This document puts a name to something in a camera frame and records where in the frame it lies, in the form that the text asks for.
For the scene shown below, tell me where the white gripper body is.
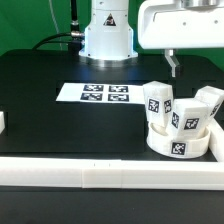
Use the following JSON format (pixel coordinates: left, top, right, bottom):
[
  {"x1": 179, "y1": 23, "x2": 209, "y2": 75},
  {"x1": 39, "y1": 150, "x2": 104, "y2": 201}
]
[{"x1": 137, "y1": 0, "x2": 224, "y2": 49}]

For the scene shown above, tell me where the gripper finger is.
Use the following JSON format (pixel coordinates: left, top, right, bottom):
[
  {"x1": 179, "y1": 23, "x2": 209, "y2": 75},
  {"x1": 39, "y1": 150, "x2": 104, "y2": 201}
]
[{"x1": 164, "y1": 49, "x2": 180, "y2": 77}]

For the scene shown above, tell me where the white round stool seat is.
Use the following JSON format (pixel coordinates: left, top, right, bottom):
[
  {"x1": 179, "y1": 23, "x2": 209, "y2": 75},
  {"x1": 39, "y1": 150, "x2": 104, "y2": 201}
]
[{"x1": 146, "y1": 123, "x2": 210, "y2": 159}]

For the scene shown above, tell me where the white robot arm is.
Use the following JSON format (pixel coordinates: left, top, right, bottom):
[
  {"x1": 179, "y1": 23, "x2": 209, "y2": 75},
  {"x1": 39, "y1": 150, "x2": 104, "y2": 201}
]
[{"x1": 79, "y1": 0, "x2": 224, "y2": 75}]

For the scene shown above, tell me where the white fiducial marker sheet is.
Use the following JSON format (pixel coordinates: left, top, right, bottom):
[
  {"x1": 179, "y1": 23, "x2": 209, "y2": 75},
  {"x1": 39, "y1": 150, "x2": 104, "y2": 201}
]
[{"x1": 56, "y1": 83, "x2": 145, "y2": 105}]

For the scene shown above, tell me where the black vertical cable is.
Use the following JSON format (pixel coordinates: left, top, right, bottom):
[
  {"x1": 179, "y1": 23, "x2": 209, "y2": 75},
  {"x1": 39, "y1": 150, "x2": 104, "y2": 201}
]
[{"x1": 69, "y1": 0, "x2": 80, "y2": 33}]

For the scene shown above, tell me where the black cable with connector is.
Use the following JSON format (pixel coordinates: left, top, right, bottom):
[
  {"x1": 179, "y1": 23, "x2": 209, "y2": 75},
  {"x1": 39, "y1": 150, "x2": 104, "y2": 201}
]
[{"x1": 32, "y1": 30, "x2": 86, "y2": 51}]

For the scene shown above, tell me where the thin white cable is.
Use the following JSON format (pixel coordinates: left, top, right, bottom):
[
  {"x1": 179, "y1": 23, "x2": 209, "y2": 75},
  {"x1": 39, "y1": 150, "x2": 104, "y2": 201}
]
[{"x1": 48, "y1": 0, "x2": 64, "y2": 51}]

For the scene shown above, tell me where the white left barrier rail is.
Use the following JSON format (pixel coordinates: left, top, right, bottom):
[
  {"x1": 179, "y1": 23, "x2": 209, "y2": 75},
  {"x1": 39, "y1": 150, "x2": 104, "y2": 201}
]
[{"x1": 0, "y1": 111, "x2": 5, "y2": 134}]

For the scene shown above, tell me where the white front barrier rail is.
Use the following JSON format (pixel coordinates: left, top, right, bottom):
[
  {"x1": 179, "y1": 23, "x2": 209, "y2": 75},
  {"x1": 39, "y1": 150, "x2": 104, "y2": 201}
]
[{"x1": 0, "y1": 157, "x2": 224, "y2": 190}]

